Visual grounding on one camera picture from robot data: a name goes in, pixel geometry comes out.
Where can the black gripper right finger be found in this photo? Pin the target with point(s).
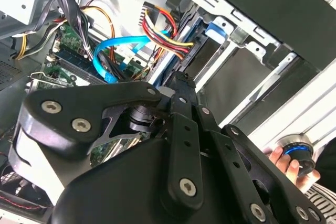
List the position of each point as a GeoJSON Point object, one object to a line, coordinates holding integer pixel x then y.
{"type": "Point", "coordinates": [241, 155]}

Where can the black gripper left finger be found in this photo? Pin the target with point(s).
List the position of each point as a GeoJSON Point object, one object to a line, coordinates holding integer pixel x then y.
{"type": "Point", "coordinates": [68, 108]}

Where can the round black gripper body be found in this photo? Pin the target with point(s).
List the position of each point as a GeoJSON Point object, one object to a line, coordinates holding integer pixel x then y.
{"type": "Point", "coordinates": [118, 190]}

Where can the hard disk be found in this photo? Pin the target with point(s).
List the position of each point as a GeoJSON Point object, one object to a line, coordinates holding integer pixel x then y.
{"type": "Point", "coordinates": [215, 31]}

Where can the person's hand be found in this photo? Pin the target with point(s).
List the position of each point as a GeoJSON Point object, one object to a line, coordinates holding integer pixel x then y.
{"type": "Point", "coordinates": [291, 171]}

